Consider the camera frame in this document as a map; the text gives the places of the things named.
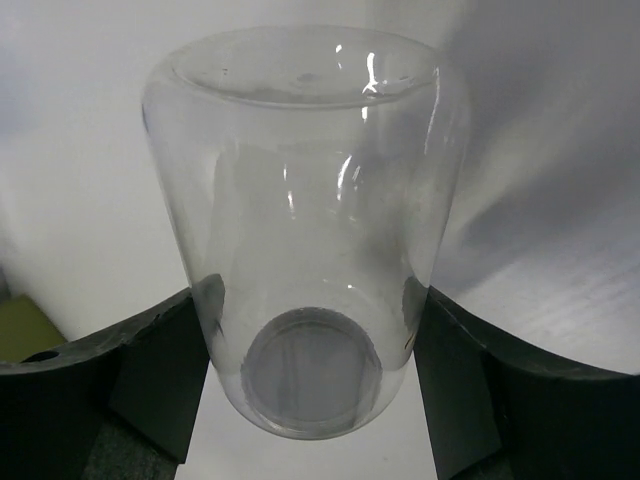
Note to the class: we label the clear wide plastic jar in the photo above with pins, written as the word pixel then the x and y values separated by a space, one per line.
pixel 308 172

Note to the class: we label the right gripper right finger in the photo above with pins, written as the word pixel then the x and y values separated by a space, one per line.
pixel 498 407

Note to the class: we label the olive green plastic bin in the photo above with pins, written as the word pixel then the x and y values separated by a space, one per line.
pixel 25 330

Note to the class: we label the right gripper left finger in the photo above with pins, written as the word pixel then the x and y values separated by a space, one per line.
pixel 120 403

